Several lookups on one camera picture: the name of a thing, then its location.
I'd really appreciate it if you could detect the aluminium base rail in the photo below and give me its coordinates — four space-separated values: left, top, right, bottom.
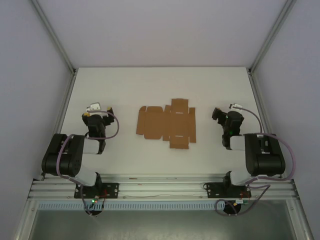
27 173 300 201

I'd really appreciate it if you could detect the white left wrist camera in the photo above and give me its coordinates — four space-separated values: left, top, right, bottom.
86 101 103 116

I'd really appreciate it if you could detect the aluminium table side rail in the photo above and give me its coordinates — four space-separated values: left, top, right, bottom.
247 69 294 181
33 71 77 181

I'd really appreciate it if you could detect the aluminium frame post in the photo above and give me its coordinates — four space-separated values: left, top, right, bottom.
30 0 77 74
248 0 298 73

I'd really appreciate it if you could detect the slotted grey cable duct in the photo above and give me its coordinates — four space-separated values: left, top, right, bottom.
37 201 226 211

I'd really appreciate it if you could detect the brown cardboard paper box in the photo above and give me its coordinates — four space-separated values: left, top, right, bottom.
135 98 197 150

